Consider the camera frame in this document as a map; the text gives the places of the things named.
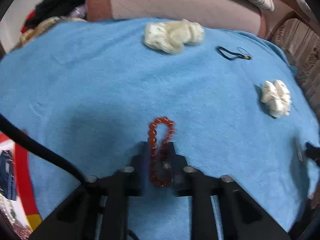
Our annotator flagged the dark blue beaded scrunchie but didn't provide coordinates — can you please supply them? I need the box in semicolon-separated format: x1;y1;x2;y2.
0;150;17;200

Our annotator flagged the pink striped scrunchie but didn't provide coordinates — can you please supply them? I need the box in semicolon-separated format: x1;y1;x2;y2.
12;224;32;240

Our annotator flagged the black cable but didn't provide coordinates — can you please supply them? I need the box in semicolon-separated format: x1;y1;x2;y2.
0;113;87;183

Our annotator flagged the pink mattress bolster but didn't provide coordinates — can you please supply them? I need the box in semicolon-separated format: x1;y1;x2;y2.
86;0;267;38

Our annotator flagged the thin black hair tie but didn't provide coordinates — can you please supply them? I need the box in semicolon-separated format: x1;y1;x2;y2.
216;45;253;61

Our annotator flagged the red bead bracelet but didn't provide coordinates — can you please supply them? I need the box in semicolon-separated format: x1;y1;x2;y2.
147;116;177;188

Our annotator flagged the blue bed cover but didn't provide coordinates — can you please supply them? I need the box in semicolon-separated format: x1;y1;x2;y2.
0;17;320;240

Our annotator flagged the black and red clothes pile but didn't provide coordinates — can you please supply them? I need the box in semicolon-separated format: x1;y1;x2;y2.
20;0;85;34

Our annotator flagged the small white scrunchie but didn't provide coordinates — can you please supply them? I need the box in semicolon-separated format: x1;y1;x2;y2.
261;80;292;118

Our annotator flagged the patterned beige blanket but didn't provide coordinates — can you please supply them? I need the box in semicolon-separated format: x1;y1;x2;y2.
10;16;86;52

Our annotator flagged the white pearl bracelet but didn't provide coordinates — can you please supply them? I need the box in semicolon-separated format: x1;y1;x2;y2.
0;194;16;227

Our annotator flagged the red jewelry tray white lining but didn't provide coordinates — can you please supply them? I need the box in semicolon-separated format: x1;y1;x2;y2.
1;133;42;236

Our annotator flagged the large cream scrunchie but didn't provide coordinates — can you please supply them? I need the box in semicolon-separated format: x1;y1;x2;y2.
143;19;204;55

